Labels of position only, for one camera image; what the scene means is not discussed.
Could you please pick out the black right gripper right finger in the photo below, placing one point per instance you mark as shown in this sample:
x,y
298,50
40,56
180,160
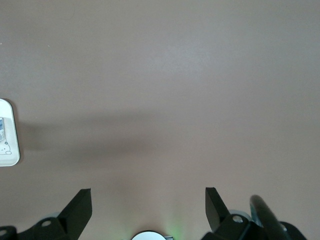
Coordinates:
x,y
220,225

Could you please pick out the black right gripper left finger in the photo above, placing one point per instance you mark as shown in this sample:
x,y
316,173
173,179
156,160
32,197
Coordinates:
x,y
70,220

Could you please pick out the beige rabbit print tray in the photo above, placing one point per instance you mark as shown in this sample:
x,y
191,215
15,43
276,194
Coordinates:
x,y
8,155

